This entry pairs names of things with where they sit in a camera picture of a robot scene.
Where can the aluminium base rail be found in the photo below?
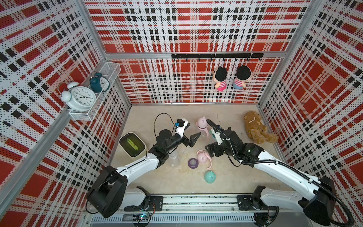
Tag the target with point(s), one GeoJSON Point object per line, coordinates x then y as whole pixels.
{"type": "Point", "coordinates": [193, 208]}

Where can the clear baby bottle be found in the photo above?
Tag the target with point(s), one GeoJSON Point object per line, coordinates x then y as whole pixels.
{"type": "Point", "coordinates": [174, 159]}
{"type": "Point", "coordinates": [205, 133]}
{"type": "Point", "coordinates": [212, 132]}

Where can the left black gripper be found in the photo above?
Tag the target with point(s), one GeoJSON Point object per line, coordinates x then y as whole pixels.
{"type": "Point", "coordinates": [191, 142]}

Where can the brown teddy bear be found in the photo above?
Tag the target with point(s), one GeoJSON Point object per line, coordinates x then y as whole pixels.
{"type": "Point", "coordinates": [256, 130]}

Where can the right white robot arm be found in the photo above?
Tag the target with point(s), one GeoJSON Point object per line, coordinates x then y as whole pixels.
{"type": "Point", "coordinates": [313, 196]}

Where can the clear baby bottle bottom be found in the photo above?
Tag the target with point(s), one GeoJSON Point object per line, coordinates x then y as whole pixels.
{"type": "Point", "coordinates": [212, 132]}

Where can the teal alarm clock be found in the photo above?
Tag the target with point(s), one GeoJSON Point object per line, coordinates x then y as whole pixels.
{"type": "Point", "coordinates": [99, 83]}

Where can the large white alarm clock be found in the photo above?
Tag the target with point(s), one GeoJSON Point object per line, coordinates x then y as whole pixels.
{"type": "Point", "coordinates": [78, 98]}

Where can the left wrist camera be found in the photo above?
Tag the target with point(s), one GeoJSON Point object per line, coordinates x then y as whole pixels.
{"type": "Point", "coordinates": [180, 126]}

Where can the pink pig cap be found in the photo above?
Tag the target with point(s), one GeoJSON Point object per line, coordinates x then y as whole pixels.
{"type": "Point", "coordinates": [202, 156]}
{"type": "Point", "coordinates": [202, 123]}

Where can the white wire shelf basket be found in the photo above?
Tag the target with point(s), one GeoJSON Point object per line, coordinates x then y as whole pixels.
{"type": "Point", "coordinates": [105, 100]}

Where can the white green sterilizer box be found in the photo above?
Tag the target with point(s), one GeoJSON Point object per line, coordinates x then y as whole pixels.
{"type": "Point", "coordinates": [132, 145]}

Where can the green circuit board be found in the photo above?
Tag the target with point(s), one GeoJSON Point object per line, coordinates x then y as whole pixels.
{"type": "Point", "coordinates": [136, 217]}

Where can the clear baby bottle top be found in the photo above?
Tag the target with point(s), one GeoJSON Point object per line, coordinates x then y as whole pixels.
{"type": "Point", "coordinates": [205, 133]}

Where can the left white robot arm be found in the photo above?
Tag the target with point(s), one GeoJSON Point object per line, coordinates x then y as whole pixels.
{"type": "Point", "coordinates": [111, 191]}

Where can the mint green bottle cap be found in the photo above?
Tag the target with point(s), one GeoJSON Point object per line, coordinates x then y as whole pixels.
{"type": "Point", "coordinates": [209, 177]}

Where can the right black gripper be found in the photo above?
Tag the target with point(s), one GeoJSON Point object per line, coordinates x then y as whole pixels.
{"type": "Point", "coordinates": [210, 150]}

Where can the doll with pink pants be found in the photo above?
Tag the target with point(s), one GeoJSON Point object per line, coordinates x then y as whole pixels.
{"type": "Point", "coordinates": [219, 77]}

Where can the black hook rail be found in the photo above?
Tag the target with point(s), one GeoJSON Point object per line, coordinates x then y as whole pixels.
{"type": "Point", "coordinates": [218, 56]}

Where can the doll with blue pants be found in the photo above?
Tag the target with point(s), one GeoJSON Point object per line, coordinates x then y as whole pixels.
{"type": "Point", "coordinates": [243, 75]}

